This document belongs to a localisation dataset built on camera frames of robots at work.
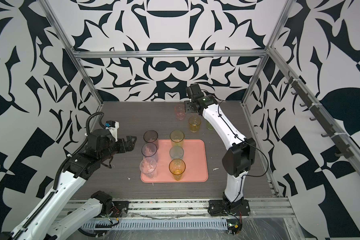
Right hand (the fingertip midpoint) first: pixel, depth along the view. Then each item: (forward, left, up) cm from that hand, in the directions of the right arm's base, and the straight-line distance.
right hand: (192, 104), depth 85 cm
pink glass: (+14, +8, -20) cm, 26 cm away
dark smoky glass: (-13, +23, -12) cm, 29 cm away
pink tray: (-22, -2, -22) cm, 31 cm away
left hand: (-20, +32, 0) cm, 37 cm away
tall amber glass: (-30, +9, -13) cm, 34 cm away
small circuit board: (-55, -18, -28) cm, 64 cm away
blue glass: (-19, +25, -18) cm, 36 cm away
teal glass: (-20, +9, -18) cm, 29 cm away
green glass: (-10, +9, -19) cm, 24 cm away
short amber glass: (+1, -2, -18) cm, 19 cm away
